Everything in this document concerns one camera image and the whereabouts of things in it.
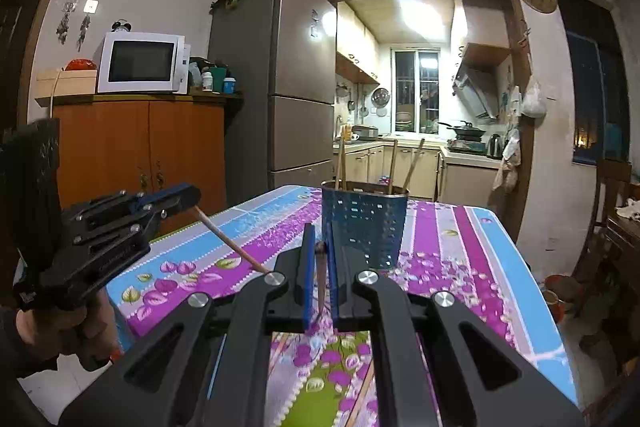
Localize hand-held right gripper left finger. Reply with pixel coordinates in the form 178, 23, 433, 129
57, 222, 318, 427

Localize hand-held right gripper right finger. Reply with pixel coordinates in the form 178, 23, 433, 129
327, 229, 586, 427

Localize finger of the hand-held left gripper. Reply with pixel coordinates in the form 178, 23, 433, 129
62, 183, 202, 229
70, 208, 168, 260

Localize blue perforated utensil holder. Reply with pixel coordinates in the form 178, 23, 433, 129
320, 179, 411, 270

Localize person's left forearm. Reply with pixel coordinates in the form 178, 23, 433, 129
0, 304, 36, 380

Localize person's left hand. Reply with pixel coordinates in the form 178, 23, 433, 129
15, 291, 121, 370

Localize orange wooden cabinet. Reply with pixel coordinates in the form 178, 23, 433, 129
50, 93, 243, 235

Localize floral striped tablecloth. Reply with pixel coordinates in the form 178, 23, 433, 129
105, 184, 581, 427

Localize beige box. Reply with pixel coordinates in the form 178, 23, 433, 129
35, 69, 98, 98

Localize white microwave oven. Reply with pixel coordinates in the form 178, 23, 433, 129
96, 32, 192, 95

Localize beige kitchen base cabinets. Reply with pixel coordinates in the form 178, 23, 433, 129
332, 144, 501, 208

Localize brown wooden door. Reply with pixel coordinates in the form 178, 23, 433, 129
0, 0, 75, 132

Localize grey refrigerator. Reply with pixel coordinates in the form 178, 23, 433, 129
206, 0, 337, 210

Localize gas stove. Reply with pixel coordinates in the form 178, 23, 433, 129
446, 139, 488, 154

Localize black wok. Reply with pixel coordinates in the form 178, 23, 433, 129
437, 121, 487, 140

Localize kitchen window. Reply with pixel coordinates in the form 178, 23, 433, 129
390, 48, 442, 135

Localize hanging cloth bags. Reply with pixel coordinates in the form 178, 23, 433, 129
492, 129, 522, 192

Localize red floor basin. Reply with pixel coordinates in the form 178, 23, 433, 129
544, 274, 583, 323

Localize steel range hood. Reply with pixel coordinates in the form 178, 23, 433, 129
451, 62, 501, 122

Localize white hanging plastic bag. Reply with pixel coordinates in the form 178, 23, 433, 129
520, 77, 547, 118

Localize kitchen ceiling light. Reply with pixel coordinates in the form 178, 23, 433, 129
400, 0, 453, 42

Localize dark wooden chair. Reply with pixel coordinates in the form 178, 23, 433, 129
572, 159, 633, 318

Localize dark barred window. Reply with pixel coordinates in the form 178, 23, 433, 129
552, 0, 633, 165

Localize white cord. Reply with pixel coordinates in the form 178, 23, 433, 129
47, 69, 68, 132

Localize long kitchen wall cabinet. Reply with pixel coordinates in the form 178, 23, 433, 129
336, 4, 381, 85

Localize wall cabinet above hood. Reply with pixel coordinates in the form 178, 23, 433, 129
452, 0, 513, 68

